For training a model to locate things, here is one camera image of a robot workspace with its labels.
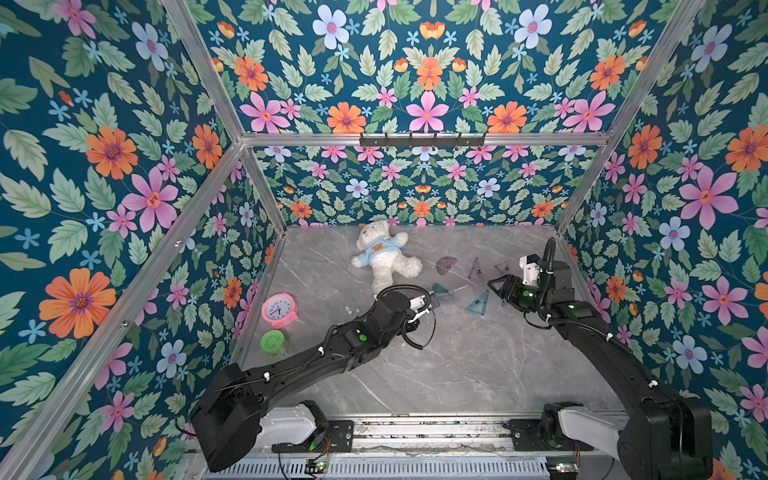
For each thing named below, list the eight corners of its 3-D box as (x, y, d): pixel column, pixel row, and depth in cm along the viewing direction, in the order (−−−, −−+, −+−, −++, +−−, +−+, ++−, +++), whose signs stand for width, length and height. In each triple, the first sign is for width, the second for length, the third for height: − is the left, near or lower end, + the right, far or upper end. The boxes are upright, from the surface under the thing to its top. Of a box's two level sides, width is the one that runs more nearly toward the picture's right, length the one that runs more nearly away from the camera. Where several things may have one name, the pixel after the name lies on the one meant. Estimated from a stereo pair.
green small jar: (262, 356, 88) (256, 350, 85) (268, 335, 93) (263, 329, 89) (285, 356, 88) (280, 350, 85) (291, 335, 93) (286, 329, 89)
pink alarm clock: (260, 327, 95) (256, 322, 92) (270, 297, 102) (266, 292, 99) (294, 327, 95) (291, 322, 92) (302, 297, 102) (299, 292, 99)
